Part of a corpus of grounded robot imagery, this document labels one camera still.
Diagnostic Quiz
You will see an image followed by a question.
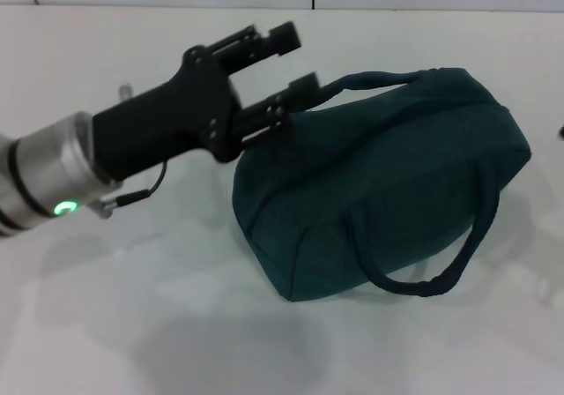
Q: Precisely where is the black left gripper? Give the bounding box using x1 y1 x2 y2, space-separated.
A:
91 21 322 180

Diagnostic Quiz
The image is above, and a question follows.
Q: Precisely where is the dark teal fabric bag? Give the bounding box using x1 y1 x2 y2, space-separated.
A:
232 66 532 302

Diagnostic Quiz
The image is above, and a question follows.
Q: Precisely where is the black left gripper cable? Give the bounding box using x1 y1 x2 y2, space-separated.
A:
99 159 168 220

